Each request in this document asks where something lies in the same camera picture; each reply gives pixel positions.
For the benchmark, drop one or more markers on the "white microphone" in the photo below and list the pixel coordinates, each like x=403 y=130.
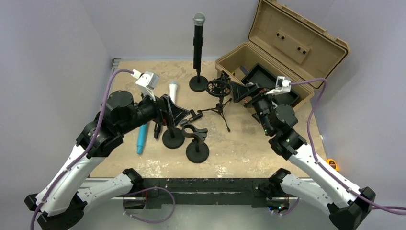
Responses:
x=173 y=86

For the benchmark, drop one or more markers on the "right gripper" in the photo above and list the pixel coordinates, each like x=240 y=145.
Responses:
x=241 y=91

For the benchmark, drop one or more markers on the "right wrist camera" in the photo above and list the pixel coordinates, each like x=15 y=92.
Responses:
x=282 y=86

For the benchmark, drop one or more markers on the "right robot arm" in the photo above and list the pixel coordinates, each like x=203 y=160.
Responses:
x=345 y=203

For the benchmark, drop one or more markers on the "yellow tape measure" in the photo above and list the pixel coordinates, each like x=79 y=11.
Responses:
x=332 y=163

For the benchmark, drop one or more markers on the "small black microphone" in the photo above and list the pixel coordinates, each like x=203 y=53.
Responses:
x=157 y=130

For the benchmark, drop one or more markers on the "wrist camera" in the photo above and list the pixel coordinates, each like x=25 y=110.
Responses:
x=146 y=82
x=282 y=86

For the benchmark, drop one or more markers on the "clip stand round base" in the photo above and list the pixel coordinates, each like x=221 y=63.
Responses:
x=197 y=151

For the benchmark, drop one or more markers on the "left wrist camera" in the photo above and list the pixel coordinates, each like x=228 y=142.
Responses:
x=146 y=82

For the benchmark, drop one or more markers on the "tripod stand with shock mount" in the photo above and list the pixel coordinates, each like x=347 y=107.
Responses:
x=219 y=88

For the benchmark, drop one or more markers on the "tan plastic toolbox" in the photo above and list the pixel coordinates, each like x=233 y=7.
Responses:
x=286 y=44

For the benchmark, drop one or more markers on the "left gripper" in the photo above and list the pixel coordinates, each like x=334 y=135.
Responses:
x=165 y=109

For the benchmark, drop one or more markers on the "tall black silver microphone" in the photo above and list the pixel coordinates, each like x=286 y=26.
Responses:
x=198 y=20

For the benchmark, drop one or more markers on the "round base tall stand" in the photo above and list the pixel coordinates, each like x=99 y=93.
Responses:
x=198 y=83

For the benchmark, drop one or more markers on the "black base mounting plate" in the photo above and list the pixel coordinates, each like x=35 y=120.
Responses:
x=253 y=192

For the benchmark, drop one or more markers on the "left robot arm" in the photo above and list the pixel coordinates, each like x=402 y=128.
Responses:
x=63 y=203

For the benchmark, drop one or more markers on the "blue microphone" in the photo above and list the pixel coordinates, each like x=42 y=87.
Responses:
x=141 y=139

